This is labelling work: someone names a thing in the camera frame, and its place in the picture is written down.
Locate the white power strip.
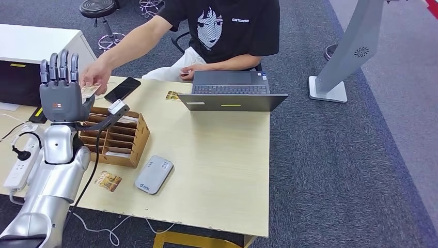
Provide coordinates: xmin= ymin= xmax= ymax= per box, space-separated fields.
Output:
xmin=3 ymin=136 xmax=42 ymax=191

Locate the person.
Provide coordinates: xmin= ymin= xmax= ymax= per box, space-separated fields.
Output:
xmin=79 ymin=0 xmax=280 ymax=97

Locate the person's left hand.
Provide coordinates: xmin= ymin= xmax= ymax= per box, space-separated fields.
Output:
xmin=179 ymin=63 xmax=206 ymax=82

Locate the black smartphone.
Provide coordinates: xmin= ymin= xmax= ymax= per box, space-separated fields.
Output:
xmin=104 ymin=76 xmax=142 ymax=104

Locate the white power strip cable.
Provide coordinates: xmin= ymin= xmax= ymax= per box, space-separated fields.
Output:
xmin=8 ymin=190 xmax=176 ymax=248

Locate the black camera bracket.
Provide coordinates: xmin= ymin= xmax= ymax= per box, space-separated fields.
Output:
xmin=76 ymin=106 xmax=131 ymax=132

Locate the black round stool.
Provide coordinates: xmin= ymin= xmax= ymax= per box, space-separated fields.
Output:
xmin=79 ymin=0 xmax=127 ymax=52

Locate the white floor cable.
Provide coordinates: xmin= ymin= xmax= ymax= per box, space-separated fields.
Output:
xmin=142 ymin=7 xmax=165 ymax=20

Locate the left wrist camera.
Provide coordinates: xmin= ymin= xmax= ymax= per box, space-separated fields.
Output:
xmin=107 ymin=99 xmax=131 ymax=119

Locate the cardboard card organizer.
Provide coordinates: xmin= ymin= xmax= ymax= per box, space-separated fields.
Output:
xmin=79 ymin=106 xmax=151 ymax=169

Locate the grey card reader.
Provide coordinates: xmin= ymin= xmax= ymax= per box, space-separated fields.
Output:
xmin=134 ymin=154 xmax=174 ymax=195

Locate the thin black cable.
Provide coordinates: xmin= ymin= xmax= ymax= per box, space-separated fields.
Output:
xmin=0 ymin=121 xmax=28 ymax=142

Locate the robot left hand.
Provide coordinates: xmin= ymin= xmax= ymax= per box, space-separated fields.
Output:
xmin=38 ymin=48 xmax=96 ymax=124

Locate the grey laptop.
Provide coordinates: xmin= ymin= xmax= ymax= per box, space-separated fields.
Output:
xmin=177 ymin=71 xmax=289 ymax=112

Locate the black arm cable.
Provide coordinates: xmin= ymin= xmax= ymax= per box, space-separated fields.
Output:
xmin=61 ymin=130 xmax=103 ymax=234

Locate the black box with yellow label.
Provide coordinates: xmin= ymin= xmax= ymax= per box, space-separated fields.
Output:
xmin=0 ymin=60 xmax=43 ymax=107

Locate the grey kiosk stand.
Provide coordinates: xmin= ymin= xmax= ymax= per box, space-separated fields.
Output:
xmin=308 ymin=0 xmax=384 ymax=104

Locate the person's right hand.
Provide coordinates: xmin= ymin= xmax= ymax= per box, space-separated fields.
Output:
xmin=79 ymin=58 xmax=113 ymax=96

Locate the black slab with yellow sticker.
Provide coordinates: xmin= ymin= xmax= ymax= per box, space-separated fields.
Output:
xmin=28 ymin=106 xmax=49 ymax=125

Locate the white cabinet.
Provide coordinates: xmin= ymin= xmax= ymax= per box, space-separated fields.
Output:
xmin=0 ymin=24 xmax=97 ymax=86

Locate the dark round floor base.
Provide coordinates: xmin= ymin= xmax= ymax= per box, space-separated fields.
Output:
xmin=324 ymin=43 xmax=339 ymax=61

